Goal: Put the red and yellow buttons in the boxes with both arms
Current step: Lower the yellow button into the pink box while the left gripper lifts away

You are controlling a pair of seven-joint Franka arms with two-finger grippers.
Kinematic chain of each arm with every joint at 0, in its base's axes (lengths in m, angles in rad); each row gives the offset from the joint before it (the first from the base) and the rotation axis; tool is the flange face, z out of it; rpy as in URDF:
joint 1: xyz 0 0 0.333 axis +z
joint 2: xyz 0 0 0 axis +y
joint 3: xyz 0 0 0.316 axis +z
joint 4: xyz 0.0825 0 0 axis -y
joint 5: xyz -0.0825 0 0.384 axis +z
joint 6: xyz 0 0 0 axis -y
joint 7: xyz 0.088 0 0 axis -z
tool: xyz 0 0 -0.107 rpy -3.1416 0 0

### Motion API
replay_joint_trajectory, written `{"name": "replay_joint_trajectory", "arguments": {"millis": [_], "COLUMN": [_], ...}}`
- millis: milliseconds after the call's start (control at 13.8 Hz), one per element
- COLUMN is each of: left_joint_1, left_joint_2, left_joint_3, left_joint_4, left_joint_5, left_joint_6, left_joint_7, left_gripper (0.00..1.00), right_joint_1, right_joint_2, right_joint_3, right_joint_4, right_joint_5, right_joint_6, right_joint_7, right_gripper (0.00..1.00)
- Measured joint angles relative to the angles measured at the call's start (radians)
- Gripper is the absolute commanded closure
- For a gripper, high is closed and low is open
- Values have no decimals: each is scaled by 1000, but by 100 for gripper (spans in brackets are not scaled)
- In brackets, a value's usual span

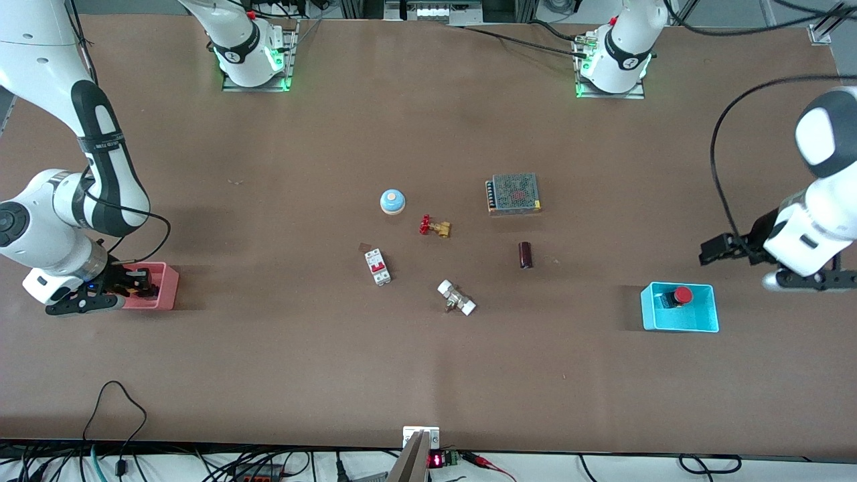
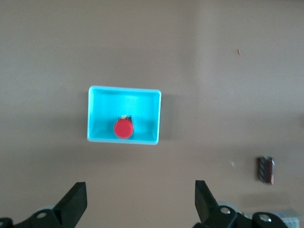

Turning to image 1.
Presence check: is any red mushroom push button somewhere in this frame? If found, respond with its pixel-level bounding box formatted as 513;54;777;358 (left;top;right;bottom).
659;286;695;311

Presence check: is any pink plastic box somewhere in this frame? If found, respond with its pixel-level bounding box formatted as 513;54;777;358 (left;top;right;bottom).
114;262;179;311

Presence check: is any light blue plastic box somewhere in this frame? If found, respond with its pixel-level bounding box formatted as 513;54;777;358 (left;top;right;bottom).
641;282;720;333

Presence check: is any silver mesh power supply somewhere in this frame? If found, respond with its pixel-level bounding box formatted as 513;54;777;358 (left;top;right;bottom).
485;173;542;216

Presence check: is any white red circuit breaker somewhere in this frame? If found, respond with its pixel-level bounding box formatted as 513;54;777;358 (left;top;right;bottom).
364;248;393;287

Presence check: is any metal valve with white caps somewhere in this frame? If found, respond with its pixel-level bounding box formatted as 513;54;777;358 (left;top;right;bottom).
437;279;477;317

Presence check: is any red clip lead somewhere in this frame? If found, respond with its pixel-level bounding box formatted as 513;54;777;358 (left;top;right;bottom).
462;451;518;482

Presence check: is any silver control box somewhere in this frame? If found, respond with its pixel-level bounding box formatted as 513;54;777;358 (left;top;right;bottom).
384;0;484;26

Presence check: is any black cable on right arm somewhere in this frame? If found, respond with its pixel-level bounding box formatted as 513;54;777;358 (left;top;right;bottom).
80;171;172;267

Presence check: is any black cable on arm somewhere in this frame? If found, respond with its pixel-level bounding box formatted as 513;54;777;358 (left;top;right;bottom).
710;74;857;258
80;171;172;267

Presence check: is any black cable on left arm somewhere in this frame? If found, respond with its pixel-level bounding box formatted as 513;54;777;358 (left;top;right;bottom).
710;74;857;258

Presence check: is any black looped cable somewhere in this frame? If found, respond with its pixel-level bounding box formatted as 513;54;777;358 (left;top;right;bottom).
82;380;148;479

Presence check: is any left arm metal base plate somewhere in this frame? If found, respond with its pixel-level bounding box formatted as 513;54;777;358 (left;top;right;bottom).
573;33;646;100

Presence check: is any black overhead cable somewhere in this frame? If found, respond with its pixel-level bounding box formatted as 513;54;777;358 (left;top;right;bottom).
666;0;857;35

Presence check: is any aluminium frame profile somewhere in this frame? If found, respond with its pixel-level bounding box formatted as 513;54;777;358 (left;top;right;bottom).
809;0;838;46

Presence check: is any black cable below table edge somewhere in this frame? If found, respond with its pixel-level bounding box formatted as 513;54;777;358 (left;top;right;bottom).
678;454;743;475

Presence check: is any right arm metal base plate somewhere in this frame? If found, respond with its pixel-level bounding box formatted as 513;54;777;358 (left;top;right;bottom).
223;19;299;92

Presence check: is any black cable on table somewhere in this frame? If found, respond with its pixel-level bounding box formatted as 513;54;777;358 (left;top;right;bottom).
450;23;590;60

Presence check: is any grey camera mount bar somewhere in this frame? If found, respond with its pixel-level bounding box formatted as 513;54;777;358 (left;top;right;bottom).
387;430;431;482

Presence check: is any white mount bracket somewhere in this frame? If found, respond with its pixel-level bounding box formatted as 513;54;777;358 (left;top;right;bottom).
402;426;441;449

